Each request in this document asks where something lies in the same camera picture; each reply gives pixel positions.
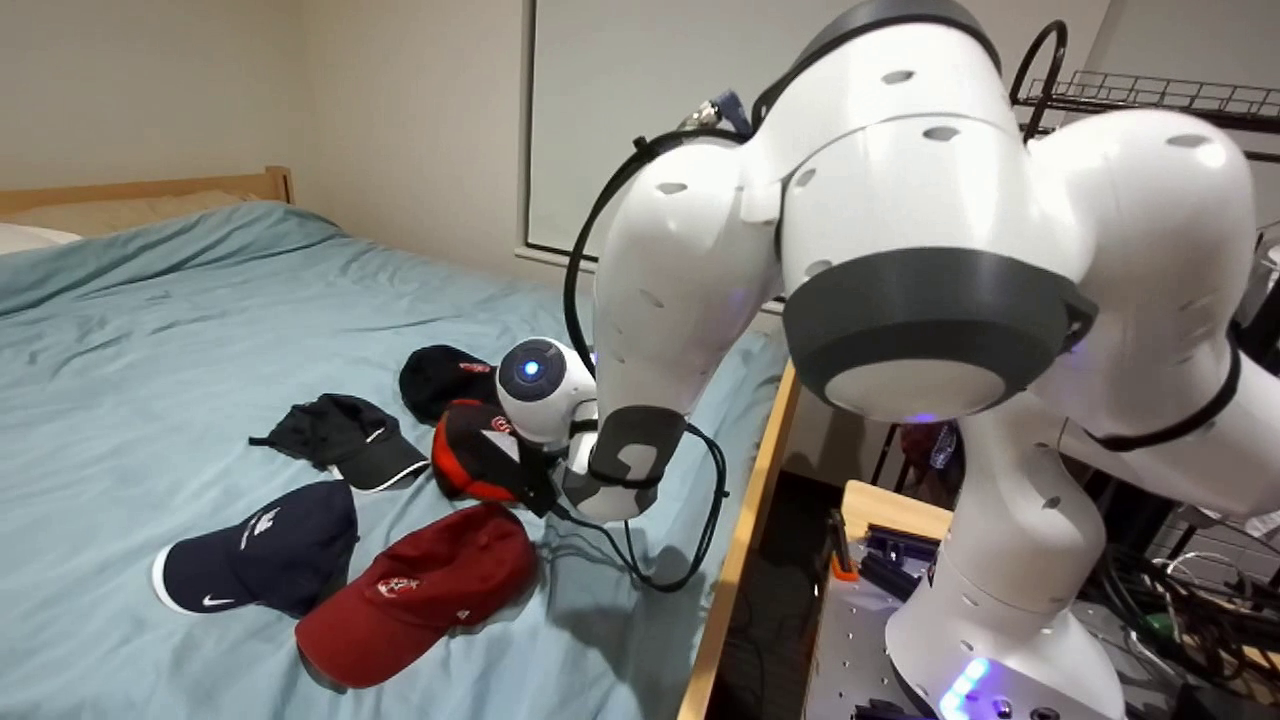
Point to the black and red cap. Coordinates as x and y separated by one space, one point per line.
466 455

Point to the small wooden box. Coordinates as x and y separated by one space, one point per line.
884 512

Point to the navy blue cap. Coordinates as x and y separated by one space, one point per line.
272 545

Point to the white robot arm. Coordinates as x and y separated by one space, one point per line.
935 200

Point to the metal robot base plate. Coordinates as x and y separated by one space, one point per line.
852 654

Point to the black cap with white trim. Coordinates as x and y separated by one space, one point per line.
344 435

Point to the white window blind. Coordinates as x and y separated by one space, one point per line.
601 82

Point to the white pillow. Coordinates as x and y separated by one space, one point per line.
27 239

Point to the light blue bed sheet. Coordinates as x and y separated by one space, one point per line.
161 345

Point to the dark red cap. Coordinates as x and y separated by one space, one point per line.
412 593

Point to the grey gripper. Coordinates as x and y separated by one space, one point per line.
607 502

